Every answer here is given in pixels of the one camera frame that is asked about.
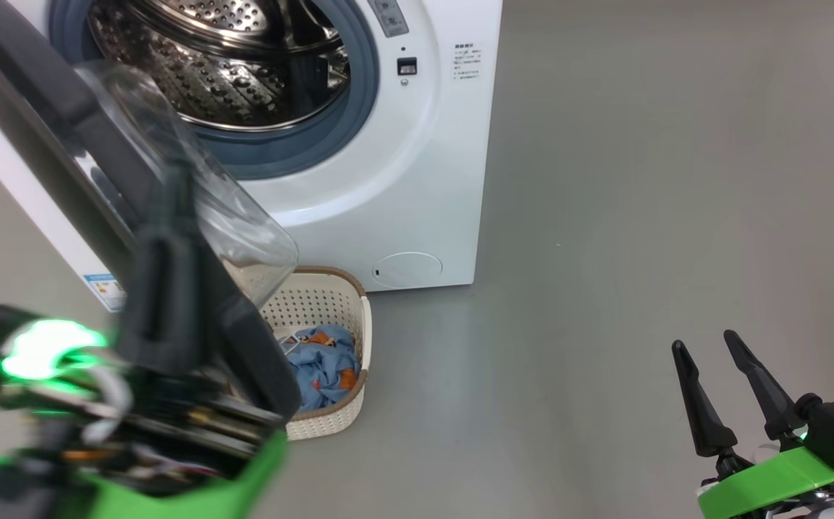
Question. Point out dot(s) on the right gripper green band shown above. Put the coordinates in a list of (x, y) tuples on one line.
[(770, 486)]

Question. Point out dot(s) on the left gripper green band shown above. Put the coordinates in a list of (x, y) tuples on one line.
[(171, 461)]

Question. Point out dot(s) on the blue printed garment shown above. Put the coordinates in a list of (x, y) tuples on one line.
[(323, 367)]

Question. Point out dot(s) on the black washer door glass bowl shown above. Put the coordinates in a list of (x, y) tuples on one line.
[(42, 86)]

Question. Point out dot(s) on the grey rubber door gasket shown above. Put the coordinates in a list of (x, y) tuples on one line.
[(294, 148)]

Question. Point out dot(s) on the perforated steel washer drum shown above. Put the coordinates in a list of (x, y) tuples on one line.
[(229, 79)]

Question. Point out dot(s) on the white front-load washing machine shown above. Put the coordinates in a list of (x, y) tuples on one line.
[(424, 180)]

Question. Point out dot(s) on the blue energy label sticker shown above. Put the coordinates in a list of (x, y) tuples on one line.
[(103, 288)]

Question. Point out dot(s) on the cream laundry basket brown rim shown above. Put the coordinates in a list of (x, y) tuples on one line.
[(316, 303)]

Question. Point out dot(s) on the round white filter cover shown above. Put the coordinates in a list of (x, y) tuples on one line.
[(408, 270)]

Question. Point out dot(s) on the grey warning label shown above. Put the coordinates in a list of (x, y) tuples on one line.
[(391, 18)]

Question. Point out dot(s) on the small printed text label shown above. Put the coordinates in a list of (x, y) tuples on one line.
[(467, 63)]

